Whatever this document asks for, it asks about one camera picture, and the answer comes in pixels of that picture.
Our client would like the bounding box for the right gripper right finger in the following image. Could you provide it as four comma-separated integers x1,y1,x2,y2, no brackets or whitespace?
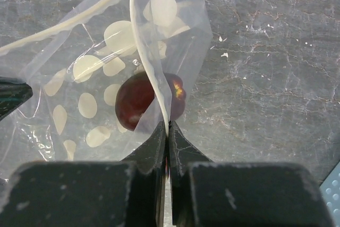
168,122,335,226

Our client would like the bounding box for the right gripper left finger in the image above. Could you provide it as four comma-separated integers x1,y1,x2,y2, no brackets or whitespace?
1,122,166,226

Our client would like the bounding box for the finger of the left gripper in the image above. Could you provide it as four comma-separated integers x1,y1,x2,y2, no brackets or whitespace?
0,77,33,120

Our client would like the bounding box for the clear polka dot zip bag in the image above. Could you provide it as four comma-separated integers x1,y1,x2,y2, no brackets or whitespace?
1,0,213,177

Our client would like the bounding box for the dark maroon apple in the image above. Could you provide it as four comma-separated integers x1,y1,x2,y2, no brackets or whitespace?
115,71,186,131

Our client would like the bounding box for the light blue plastic basket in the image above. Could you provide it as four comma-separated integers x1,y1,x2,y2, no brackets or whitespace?
320,163,340,227

